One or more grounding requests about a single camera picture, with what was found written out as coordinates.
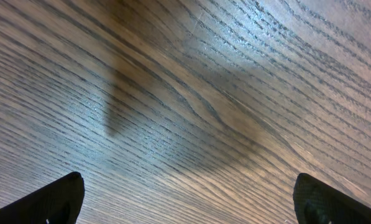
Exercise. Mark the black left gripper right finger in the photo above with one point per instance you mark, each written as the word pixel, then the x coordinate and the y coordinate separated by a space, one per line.
pixel 318 203

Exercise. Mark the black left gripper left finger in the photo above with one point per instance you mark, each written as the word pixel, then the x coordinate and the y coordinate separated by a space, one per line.
pixel 57 202

